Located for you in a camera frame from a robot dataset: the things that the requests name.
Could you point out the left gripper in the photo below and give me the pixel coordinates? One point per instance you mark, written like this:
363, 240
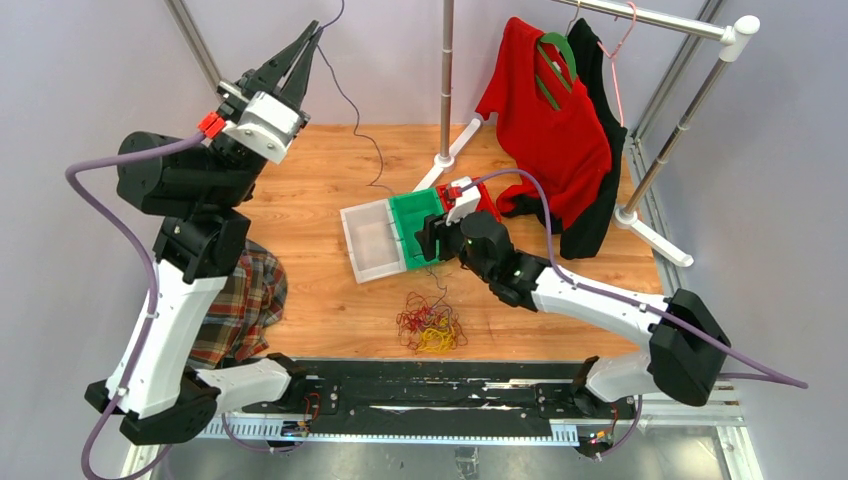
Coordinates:
274, 72

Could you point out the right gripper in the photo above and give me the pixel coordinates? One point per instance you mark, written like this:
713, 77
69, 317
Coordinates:
427, 238

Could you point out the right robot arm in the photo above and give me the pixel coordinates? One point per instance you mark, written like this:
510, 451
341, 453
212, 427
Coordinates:
682, 347

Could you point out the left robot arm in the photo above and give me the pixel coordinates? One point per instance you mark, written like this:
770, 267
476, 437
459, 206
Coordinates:
196, 185

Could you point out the green plastic bin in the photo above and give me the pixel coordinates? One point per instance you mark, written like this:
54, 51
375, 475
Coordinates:
409, 211

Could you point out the white plastic bin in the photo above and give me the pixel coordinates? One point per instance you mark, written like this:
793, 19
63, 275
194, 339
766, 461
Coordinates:
373, 242

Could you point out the red plastic bin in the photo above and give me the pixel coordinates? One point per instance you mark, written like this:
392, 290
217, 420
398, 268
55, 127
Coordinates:
486, 203

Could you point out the black shirt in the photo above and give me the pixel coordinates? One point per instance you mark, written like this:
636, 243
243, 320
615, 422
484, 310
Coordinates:
585, 236

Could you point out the red shirt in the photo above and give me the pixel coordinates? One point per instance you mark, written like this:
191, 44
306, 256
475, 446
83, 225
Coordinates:
567, 152

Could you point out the plaid flannel shirt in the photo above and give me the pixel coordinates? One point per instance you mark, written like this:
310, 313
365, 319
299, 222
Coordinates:
252, 300

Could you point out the green clothes hanger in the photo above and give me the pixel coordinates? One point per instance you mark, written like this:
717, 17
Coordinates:
555, 74

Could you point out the pink clothes hanger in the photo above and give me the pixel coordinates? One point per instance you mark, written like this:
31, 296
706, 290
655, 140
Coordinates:
612, 56

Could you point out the metal clothes rack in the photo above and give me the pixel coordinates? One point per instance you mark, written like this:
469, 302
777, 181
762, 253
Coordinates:
733, 38

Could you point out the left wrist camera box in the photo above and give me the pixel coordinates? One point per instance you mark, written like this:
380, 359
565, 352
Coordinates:
267, 127

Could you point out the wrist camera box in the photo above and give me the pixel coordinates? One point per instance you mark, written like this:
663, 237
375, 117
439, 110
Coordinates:
465, 196
267, 127

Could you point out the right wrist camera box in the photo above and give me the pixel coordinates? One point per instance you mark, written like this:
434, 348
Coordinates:
465, 196

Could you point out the aluminium frame rail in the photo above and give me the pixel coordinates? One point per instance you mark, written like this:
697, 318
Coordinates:
193, 37

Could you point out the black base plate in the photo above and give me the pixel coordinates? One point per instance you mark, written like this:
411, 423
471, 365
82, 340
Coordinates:
441, 398

